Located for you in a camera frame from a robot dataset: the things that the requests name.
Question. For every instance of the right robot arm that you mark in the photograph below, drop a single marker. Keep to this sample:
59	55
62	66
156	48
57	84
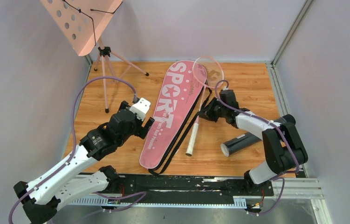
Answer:
283	147

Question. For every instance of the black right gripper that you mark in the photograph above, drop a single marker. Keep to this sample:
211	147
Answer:
207	113

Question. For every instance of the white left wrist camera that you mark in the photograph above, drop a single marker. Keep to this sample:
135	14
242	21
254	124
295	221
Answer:
140	108

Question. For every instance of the pink music stand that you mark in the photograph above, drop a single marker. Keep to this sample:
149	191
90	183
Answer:
83	22

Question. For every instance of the black shuttlecock tube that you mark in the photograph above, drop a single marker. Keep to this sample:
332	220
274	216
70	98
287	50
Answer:
236	144

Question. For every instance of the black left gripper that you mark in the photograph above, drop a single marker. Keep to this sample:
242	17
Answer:
145	127

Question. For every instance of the pink badminton racket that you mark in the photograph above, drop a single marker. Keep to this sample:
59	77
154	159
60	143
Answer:
207	71

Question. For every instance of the pink racket cover bag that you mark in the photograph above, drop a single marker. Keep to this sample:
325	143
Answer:
178	96

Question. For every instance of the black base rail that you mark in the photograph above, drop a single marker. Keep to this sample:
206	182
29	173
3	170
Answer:
188	190

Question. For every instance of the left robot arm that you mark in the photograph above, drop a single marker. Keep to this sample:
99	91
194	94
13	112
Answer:
44	196

